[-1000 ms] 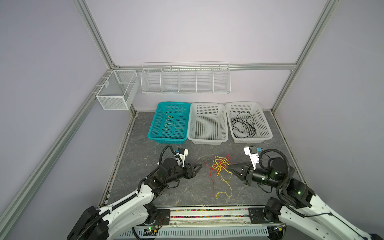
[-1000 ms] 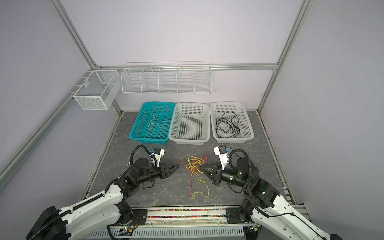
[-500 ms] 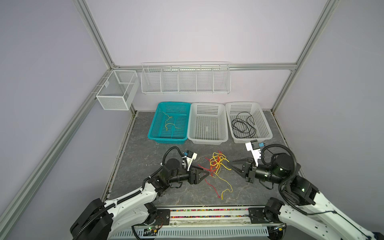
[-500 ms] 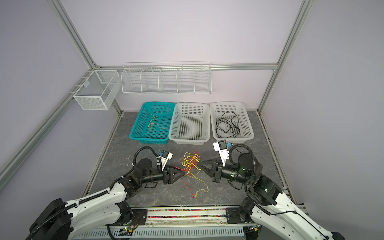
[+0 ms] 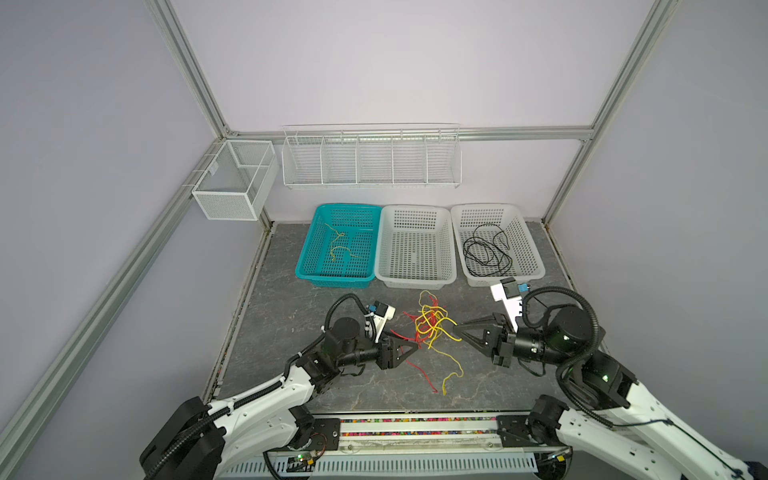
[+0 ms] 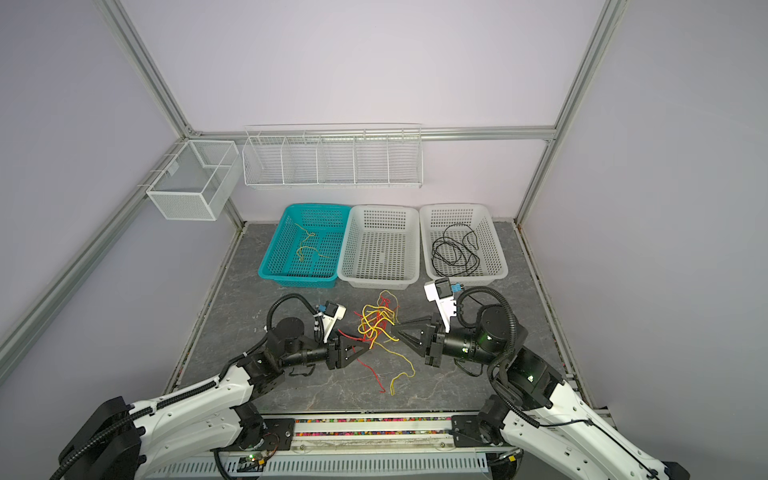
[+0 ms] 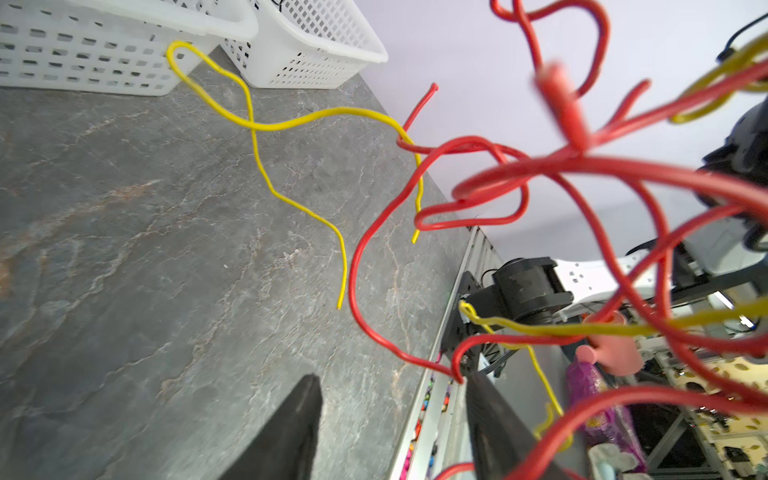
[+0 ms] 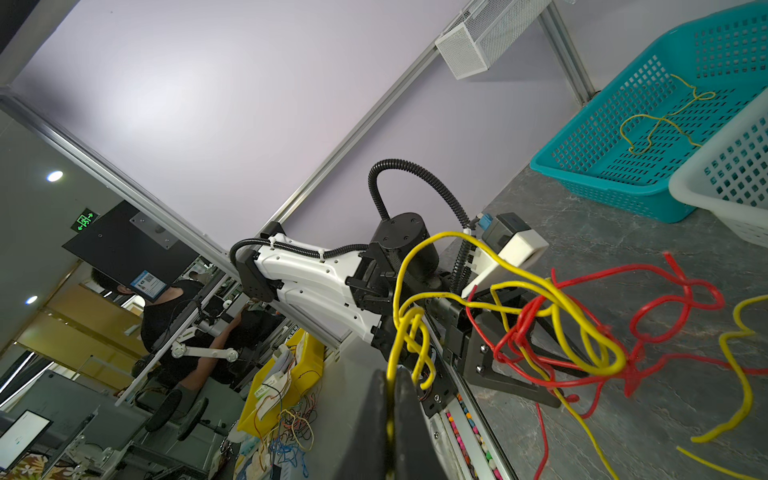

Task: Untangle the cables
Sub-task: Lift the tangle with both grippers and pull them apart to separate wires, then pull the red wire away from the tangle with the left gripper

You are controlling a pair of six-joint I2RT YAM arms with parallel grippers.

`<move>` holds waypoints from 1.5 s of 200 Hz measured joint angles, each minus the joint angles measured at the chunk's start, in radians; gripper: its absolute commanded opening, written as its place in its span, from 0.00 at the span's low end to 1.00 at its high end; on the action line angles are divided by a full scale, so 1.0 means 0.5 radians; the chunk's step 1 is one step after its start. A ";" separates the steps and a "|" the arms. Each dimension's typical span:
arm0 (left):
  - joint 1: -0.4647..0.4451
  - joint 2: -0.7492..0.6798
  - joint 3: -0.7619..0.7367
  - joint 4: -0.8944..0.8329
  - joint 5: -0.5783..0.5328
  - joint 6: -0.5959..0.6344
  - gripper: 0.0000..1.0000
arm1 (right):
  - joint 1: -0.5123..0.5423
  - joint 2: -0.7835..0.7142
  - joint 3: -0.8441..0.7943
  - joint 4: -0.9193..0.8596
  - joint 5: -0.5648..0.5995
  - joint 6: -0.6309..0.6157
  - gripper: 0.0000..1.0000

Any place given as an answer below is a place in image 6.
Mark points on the white plastic basket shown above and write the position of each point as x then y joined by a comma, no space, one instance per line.
381,247
459,241

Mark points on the white plastic basket right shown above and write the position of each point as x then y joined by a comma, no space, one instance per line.
459,241

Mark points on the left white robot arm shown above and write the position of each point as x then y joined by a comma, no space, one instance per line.
124,440

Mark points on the white wire shelf rack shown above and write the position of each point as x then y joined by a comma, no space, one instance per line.
333,155

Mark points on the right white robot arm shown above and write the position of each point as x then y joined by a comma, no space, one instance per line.
532,407

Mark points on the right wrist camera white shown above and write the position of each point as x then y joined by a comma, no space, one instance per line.
444,293

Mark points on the white plastic basket middle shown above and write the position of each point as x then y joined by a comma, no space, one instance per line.
381,247

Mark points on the white mesh wall box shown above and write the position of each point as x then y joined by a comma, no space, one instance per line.
198,180

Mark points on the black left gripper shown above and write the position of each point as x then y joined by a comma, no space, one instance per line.
336,349

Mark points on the teal plastic basket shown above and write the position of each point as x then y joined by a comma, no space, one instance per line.
305,249

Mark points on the white slotted cable duct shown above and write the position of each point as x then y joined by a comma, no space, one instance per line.
334,466

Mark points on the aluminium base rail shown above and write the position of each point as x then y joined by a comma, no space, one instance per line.
463,430

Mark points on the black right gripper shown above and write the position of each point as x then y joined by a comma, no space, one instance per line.
436,346

